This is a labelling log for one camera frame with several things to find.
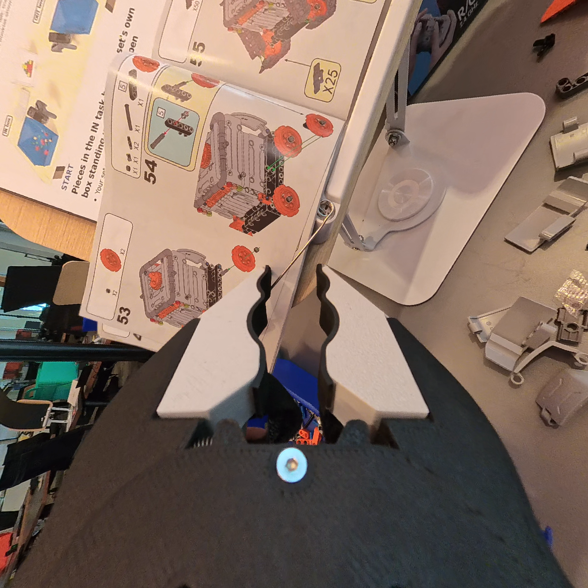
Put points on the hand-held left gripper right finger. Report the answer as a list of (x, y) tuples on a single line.
[(372, 367)]

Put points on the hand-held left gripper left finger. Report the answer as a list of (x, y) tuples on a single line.
[(216, 367)]

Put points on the blue object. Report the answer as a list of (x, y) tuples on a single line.
[(294, 376)]

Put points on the light grey angled panel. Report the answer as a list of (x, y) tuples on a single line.
[(562, 395), (519, 330), (482, 324)]

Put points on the black pole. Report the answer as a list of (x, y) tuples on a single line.
[(69, 353)]

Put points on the teal plastic crate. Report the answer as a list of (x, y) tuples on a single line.
[(55, 379)]

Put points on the clear plastic wrapper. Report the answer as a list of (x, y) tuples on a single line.
[(572, 291)]

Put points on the instruction booklet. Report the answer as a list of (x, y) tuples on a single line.
[(239, 151)]

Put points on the light grey curved block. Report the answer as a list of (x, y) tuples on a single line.
[(546, 220)]

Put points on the white lamp base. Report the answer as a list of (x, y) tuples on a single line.
[(459, 138)]

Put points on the light grey curved panel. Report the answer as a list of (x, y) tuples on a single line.
[(569, 147)]

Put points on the white printed instruction sheet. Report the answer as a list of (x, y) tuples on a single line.
[(69, 92)]

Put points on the blue printed toy box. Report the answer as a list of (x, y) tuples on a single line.
[(441, 36)]

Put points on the dark grey angled beam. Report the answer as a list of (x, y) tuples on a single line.
[(572, 85)]

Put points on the black small clip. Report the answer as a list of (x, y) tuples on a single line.
[(544, 43)]

